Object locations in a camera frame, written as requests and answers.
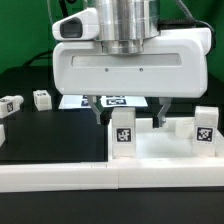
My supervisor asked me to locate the white front fence bar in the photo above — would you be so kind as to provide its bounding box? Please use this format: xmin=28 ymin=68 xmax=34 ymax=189
xmin=0 ymin=158 xmax=224 ymax=192

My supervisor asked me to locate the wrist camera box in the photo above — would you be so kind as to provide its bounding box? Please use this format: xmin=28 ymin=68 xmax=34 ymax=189
xmin=52 ymin=8 xmax=100 ymax=41

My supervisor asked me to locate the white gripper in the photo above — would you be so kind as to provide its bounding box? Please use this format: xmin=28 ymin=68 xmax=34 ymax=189
xmin=53 ymin=28 xmax=211 ymax=128

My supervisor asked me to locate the white square tabletop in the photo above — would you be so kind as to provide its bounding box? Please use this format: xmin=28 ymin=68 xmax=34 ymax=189
xmin=108 ymin=117 xmax=217 ymax=160

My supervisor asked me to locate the white left fence piece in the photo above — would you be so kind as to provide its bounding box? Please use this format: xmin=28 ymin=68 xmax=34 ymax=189
xmin=0 ymin=124 xmax=5 ymax=147

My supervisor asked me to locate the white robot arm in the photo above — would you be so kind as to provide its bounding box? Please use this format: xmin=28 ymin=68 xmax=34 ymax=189
xmin=52 ymin=0 xmax=214 ymax=127

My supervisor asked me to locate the black cable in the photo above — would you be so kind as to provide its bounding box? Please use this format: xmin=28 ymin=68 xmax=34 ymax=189
xmin=21 ymin=0 xmax=73 ymax=68

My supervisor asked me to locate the paper sheet with markers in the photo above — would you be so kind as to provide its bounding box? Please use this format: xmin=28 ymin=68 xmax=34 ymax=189
xmin=59 ymin=95 xmax=147 ymax=109

